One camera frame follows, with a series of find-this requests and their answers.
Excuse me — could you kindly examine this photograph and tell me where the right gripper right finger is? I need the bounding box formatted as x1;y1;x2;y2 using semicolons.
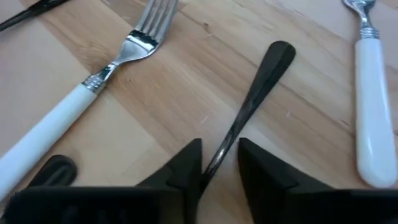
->
238;137;336;224

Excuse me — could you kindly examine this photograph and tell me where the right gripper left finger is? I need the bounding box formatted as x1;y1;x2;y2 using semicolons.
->
135;138;205;224

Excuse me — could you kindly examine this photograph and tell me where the white-handled silver fork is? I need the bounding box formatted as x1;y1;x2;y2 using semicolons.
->
341;0;398;189
0;0;180;200

